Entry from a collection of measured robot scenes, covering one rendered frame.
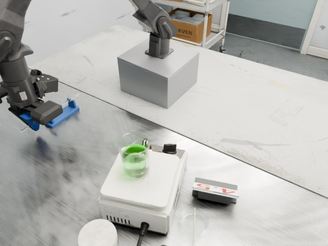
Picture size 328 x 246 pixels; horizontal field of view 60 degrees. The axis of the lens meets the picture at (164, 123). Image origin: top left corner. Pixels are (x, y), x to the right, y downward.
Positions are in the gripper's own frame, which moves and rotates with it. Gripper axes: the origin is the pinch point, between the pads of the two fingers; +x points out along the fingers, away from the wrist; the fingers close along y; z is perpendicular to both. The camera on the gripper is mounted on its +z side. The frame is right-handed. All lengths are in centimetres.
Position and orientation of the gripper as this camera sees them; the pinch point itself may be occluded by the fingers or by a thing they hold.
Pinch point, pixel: (32, 119)
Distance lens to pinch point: 77.0
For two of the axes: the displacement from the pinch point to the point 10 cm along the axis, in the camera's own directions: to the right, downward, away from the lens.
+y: -8.5, -3.5, 4.0
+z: 5.3, -5.4, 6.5
